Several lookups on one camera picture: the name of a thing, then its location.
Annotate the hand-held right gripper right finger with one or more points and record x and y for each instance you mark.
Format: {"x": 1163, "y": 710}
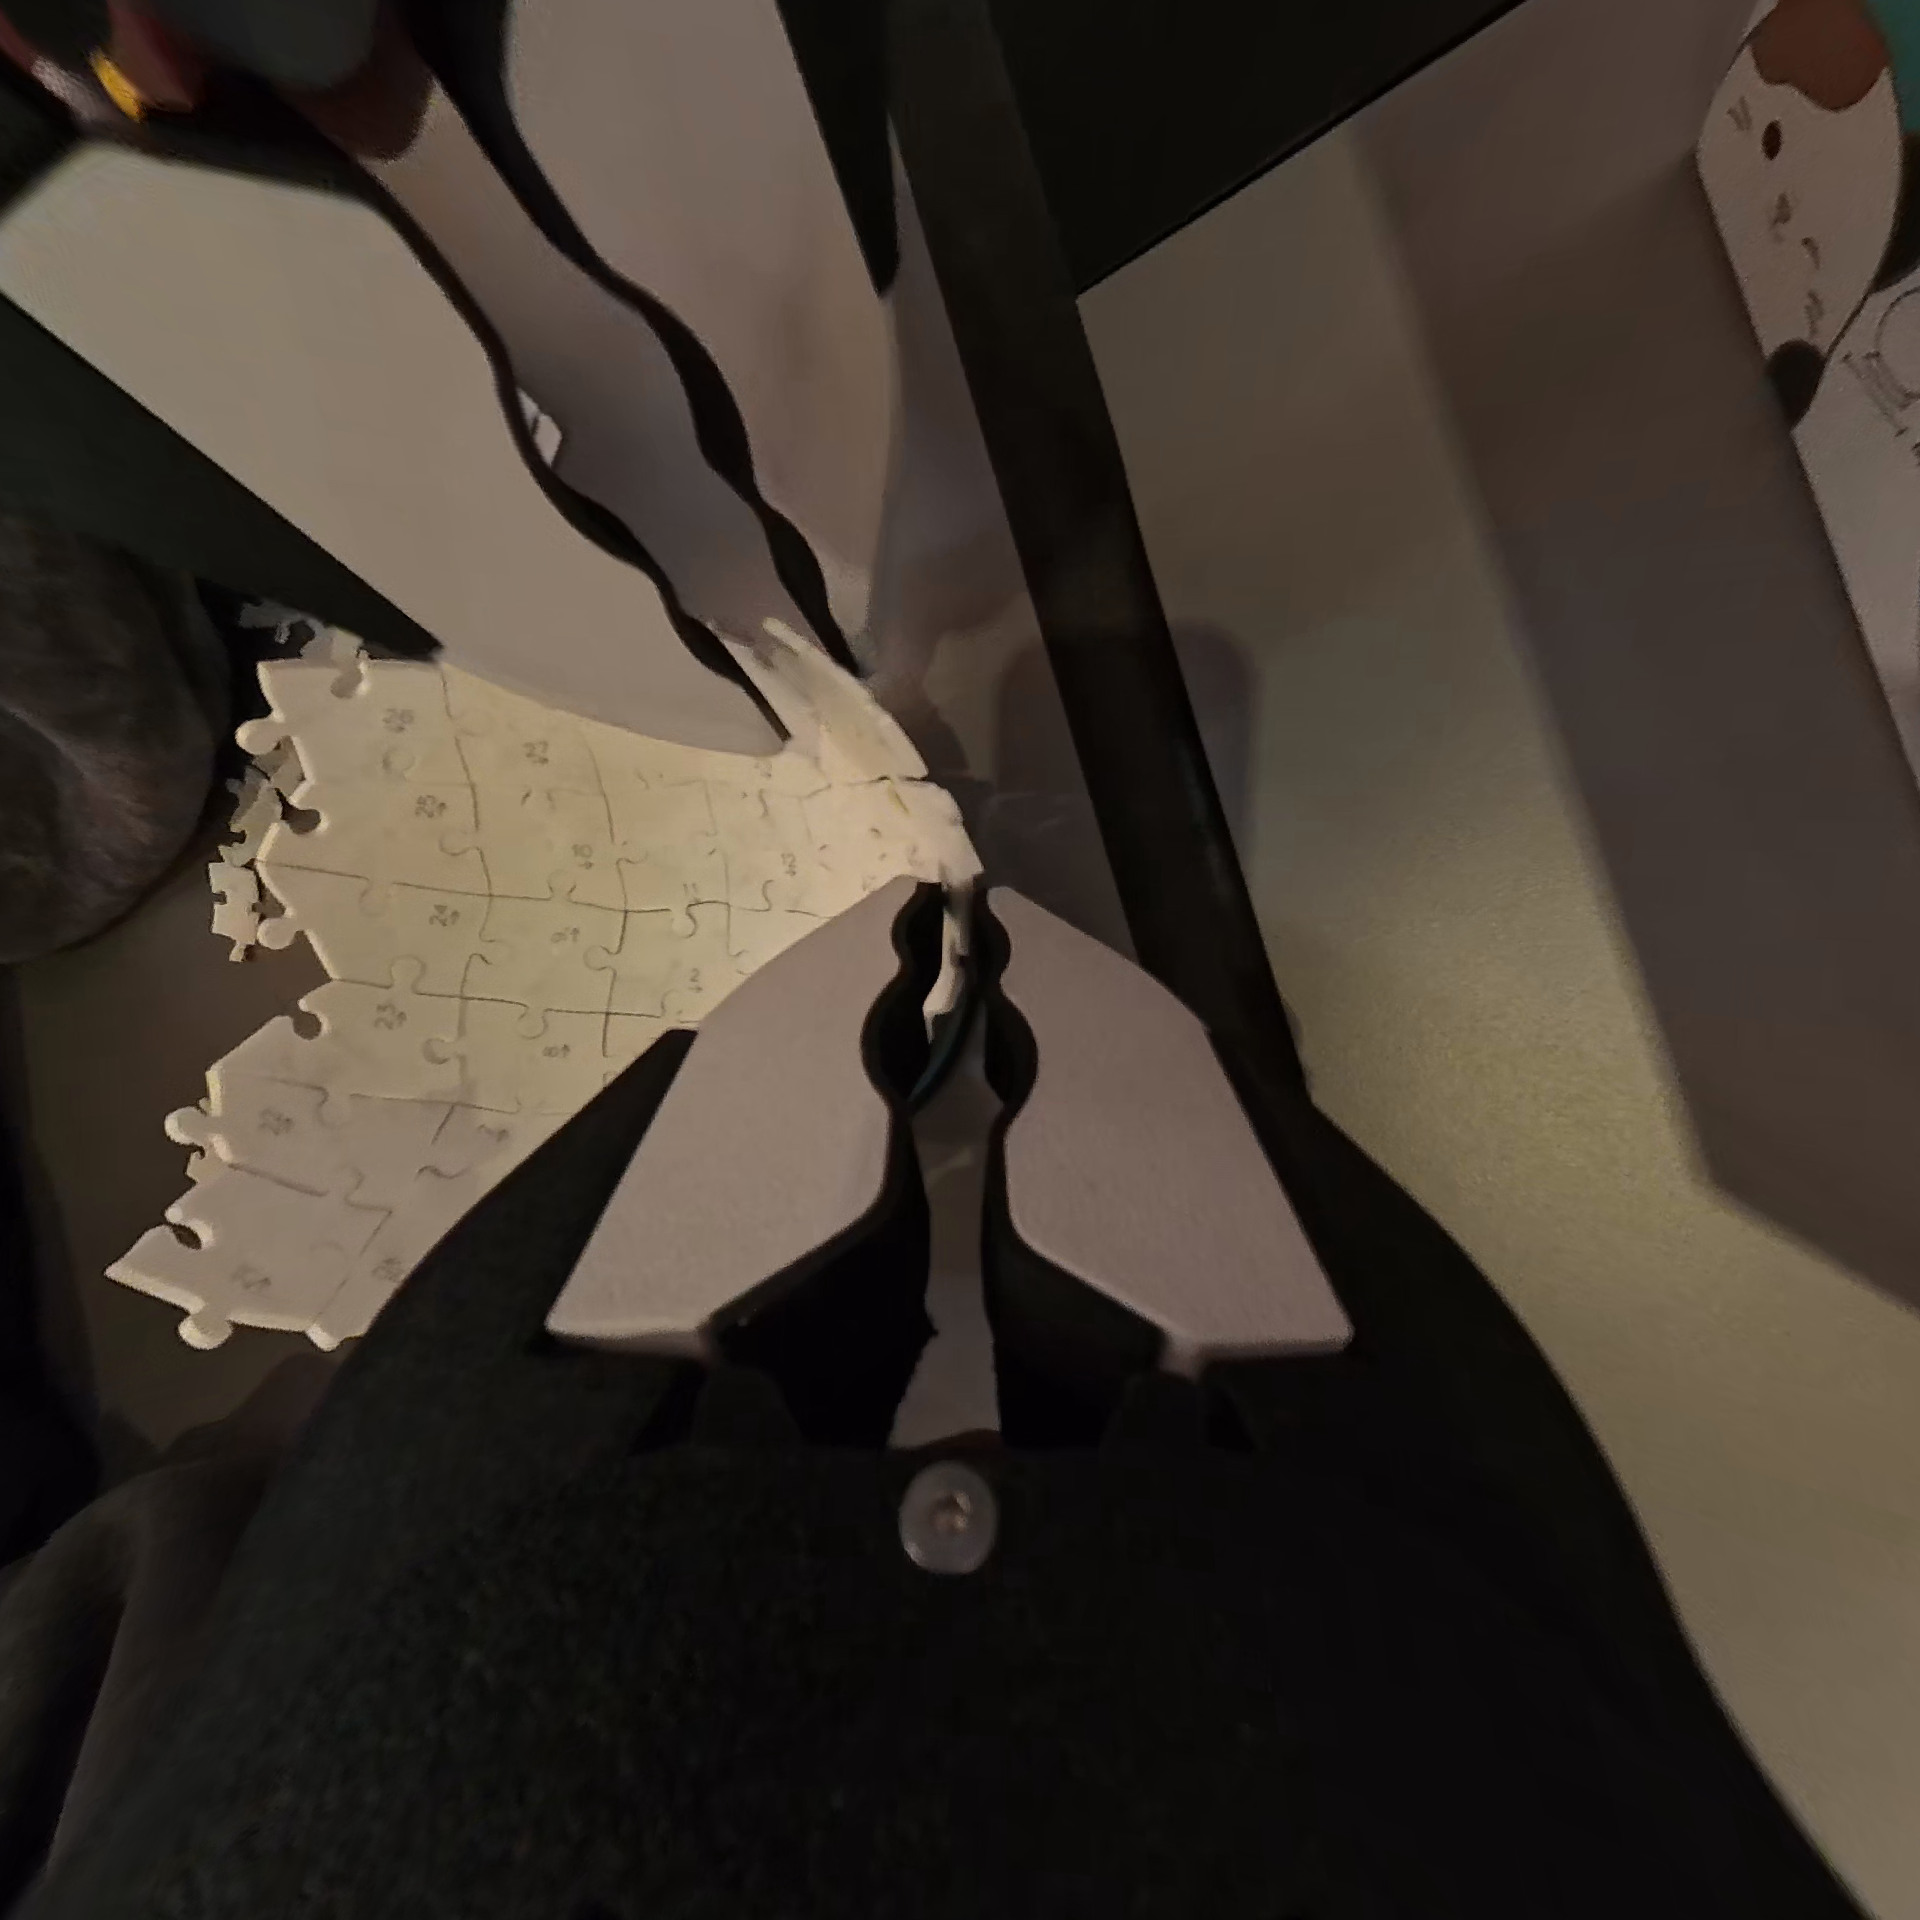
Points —
{"x": 1170, "y": 1186}

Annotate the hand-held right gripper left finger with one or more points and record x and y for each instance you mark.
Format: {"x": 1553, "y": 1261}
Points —
{"x": 736, "y": 1186}

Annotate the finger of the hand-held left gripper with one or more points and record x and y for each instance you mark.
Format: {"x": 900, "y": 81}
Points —
{"x": 751, "y": 211}
{"x": 301, "y": 360}

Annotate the partly built white puzzle ball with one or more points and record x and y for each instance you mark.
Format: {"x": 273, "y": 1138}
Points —
{"x": 511, "y": 901}

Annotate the pile of loose puzzle pieces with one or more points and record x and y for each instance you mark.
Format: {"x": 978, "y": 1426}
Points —
{"x": 235, "y": 894}

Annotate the colourful puzzle ball box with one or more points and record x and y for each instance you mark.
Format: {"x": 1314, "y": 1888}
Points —
{"x": 1831, "y": 181}

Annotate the person's dark clothing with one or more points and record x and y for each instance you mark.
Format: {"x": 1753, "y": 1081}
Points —
{"x": 90, "y": 751}

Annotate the black mat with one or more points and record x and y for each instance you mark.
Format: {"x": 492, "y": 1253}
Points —
{"x": 1260, "y": 120}

